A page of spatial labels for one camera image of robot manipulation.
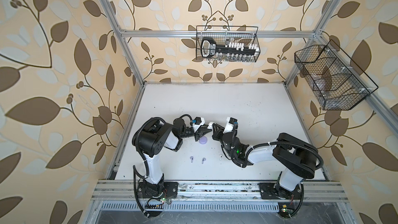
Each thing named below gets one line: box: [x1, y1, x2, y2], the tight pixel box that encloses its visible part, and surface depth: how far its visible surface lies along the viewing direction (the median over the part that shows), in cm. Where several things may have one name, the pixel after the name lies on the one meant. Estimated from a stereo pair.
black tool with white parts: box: [201, 37, 261, 59], surface depth 85 cm
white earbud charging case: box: [207, 121, 215, 133], surface depth 87 cm
